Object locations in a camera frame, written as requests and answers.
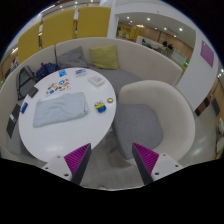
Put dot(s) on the yellow acoustic panel middle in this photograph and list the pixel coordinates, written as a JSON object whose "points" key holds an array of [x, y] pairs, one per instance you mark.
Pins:
{"points": [[58, 27]]}

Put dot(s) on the white round table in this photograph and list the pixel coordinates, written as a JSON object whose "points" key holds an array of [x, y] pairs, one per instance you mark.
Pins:
{"points": [[46, 142]]}

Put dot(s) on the light blue folded towel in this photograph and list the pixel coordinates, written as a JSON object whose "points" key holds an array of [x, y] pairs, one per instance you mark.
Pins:
{"points": [[69, 106]]}

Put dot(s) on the white armchair grey cushion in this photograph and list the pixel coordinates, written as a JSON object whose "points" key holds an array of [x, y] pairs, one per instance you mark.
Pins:
{"points": [[155, 115]]}

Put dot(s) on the blue bag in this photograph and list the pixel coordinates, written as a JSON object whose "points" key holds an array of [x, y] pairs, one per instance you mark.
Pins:
{"points": [[46, 69]]}

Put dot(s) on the black laptop on sofa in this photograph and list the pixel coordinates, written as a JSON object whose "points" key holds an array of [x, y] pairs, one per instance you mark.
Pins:
{"points": [[13, 119]]}

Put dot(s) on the blue white small packet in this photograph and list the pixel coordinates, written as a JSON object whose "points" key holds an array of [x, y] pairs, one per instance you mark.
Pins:
{"points": [[80, 71]]}

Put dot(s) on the purple wall sign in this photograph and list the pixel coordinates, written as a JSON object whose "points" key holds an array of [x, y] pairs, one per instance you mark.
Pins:
{"points": [[207, 53]]}

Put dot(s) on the small blue card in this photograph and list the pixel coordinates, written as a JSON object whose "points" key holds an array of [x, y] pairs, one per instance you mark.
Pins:
{"points": [[62, 73]]}

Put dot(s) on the yellow acoustic panel left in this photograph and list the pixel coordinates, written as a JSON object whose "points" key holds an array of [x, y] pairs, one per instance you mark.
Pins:
{"points": [[28, 43]]}

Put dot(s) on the grey throw pillow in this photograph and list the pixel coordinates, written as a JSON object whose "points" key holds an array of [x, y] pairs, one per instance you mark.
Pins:
{"points": [[71, 59]]}

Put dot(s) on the yellow acoustic panel right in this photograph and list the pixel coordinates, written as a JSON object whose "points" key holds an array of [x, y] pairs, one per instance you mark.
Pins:
{"points": [[93, 21]]}

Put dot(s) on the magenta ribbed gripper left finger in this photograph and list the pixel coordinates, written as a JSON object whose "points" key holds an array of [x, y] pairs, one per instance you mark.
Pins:
{"points": [[77, 162]]}

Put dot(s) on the yellow-green throw pillow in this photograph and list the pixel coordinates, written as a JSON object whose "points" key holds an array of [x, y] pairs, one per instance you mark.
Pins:
{"points": [[104, 57]]}

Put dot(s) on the yellow acoustic panel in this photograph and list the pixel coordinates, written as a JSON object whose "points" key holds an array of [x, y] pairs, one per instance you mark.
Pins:
{"points": [[58, 27], [93, 21], [28, 43]]}

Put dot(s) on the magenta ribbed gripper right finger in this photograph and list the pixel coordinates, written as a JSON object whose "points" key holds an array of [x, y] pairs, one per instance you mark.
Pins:
{"points": [[145, 160]]}

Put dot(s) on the black mesh backpack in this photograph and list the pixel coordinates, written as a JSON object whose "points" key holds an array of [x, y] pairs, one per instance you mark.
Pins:
{"points": [[25, 80]]}

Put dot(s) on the black phone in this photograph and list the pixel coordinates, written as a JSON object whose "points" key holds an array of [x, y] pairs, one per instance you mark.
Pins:
{"points": [[32, 92]]}

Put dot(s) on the white curved sofa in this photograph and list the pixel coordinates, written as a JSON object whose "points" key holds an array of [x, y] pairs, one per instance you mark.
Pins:
{"points": [[139, 60]]}

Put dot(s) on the white box with print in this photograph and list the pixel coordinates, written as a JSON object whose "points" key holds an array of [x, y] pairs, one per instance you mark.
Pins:
{"points": [[96, 80]]}

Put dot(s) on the blue yellow minion toy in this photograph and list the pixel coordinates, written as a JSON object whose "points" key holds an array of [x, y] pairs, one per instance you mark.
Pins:
{"points": [[100, 106]]}

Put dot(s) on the colourful sticker sheet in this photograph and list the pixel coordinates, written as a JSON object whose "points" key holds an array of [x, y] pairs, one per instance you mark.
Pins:
{"points": [[57, 87]]}

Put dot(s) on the blue small object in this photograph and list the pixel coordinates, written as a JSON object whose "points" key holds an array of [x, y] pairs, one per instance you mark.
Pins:
{"points": [[24, 107]]}

